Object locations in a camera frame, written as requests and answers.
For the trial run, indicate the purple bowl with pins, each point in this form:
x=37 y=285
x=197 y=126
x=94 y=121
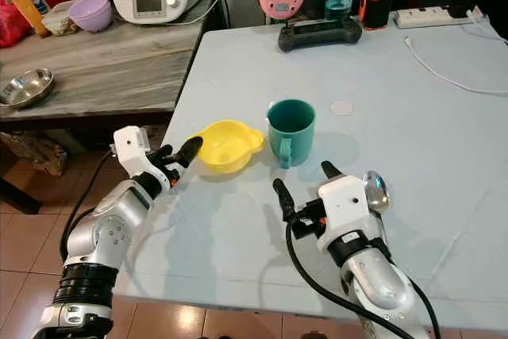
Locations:
x=90 y=12

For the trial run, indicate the white round disc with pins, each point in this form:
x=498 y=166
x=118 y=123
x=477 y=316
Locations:
x=341 y=107

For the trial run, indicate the orange and black device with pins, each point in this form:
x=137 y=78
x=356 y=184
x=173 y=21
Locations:
x=376 y=5

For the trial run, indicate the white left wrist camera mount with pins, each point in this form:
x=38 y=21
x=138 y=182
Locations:
x=132 y=148

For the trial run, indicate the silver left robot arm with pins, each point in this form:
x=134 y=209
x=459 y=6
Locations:
x=99 y=232

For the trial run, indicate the printed bag under table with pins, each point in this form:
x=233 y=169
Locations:
x=28 y=152

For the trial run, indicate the clear plastic food container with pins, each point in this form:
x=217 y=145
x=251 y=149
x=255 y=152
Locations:
x=57 y=21

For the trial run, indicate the white power strip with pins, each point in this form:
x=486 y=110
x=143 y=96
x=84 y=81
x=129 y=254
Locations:
x=425 y=16

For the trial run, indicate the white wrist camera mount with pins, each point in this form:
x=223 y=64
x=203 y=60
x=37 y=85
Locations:
x=132 y=148
x=345 y=200

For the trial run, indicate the yellow plastic bowl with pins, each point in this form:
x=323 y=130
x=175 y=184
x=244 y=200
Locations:
x=226 y=151

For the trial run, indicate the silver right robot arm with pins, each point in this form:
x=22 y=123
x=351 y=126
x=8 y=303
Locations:
x=385 y=287

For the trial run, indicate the metal spoon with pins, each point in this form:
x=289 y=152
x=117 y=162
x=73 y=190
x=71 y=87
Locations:
x=377 y=190

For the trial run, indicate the stainless steel bowl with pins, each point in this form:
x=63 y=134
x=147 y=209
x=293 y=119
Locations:
x=28 y=87

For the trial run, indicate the green plastic mug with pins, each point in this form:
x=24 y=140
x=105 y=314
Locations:
x=292 y=136

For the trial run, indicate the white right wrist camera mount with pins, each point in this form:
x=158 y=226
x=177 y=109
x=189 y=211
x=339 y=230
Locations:
x=345 y=200

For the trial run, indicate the orange sauce bottle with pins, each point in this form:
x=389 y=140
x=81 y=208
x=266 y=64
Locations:
x=28 y=9

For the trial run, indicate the grey wooden side table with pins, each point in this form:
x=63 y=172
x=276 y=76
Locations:
x=119 y=69

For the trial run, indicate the black handheld controller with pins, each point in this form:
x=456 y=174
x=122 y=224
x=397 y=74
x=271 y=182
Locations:
x=319 y=35

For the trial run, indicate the red plastic bag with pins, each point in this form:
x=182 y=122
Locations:
x=12 y=25

